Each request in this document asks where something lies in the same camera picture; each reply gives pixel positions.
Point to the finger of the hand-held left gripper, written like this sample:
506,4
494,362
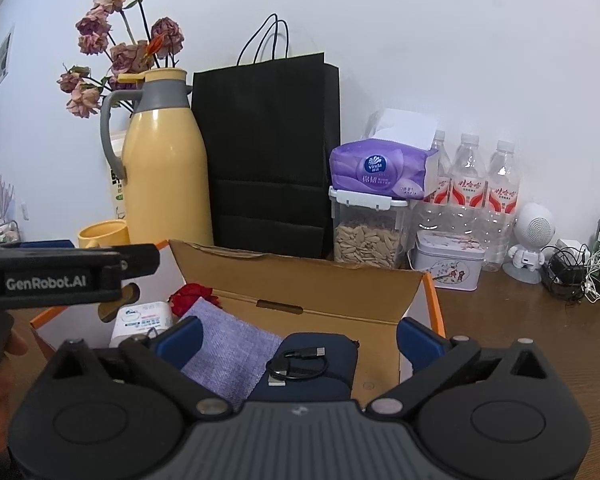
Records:
140,259

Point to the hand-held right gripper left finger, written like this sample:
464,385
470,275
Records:
180,341

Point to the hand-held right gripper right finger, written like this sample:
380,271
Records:
416,340

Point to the cardboard box with orange edge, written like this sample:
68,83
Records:
300,285

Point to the person's left hand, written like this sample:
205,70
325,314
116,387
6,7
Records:
0,392

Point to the blue box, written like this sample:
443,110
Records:
45,244

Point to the white wet wipes pack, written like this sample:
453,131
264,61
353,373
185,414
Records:
145,320

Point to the yellow mug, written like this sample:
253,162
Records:
105,234

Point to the red fabric rose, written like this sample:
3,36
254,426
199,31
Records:
192,297

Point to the purple cloth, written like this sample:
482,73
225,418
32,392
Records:
230,350

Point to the white carton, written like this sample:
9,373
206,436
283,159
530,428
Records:
117,195

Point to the printed tin box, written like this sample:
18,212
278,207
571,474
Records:
447,267

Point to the yellow thermos jug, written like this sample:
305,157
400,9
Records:
165,175

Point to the clear container of seeds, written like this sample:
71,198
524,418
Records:
367,245

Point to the navy pouch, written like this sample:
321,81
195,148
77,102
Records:
305,391

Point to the black paper bag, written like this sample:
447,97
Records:
270,160

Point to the white robot-shaped speaker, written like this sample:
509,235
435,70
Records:
535,225

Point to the purple tissue pack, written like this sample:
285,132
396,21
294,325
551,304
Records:
375,175

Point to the dried pink flowers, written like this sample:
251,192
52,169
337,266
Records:
125,57

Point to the small white wall fixture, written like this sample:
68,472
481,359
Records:
25,210

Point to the wall picture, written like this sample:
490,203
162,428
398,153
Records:
2,57

